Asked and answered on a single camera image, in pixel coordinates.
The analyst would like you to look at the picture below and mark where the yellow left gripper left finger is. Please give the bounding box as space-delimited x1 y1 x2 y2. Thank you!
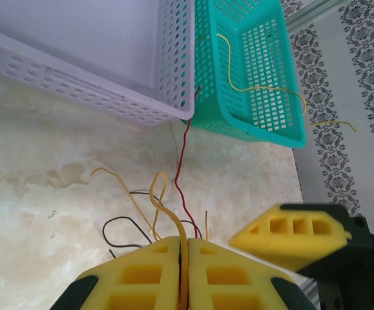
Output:
49 235 183 310

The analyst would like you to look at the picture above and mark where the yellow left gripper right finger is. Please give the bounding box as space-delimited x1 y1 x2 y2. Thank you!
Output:
186 237 317 310

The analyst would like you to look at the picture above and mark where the thin black wire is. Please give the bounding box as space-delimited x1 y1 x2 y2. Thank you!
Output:
101 190 203 259

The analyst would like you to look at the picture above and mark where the thin red wire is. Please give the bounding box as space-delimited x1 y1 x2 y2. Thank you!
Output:
174 85 203 238

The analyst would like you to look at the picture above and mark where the thin yellow wire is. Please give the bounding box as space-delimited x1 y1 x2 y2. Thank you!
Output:
195 33 358 134

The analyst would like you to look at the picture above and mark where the teal plastic basket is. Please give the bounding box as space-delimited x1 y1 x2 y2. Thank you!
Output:
183 0 307 149

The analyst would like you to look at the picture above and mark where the lavender plastic basket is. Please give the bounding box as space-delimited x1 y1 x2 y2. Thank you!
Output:
0 0 196 127

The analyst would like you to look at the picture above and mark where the aluminium side rail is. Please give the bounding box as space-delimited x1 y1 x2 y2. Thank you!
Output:
301 276 320 310

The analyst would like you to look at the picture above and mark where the aluminium frame post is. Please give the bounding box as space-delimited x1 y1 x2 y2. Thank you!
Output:
284 0 352 33

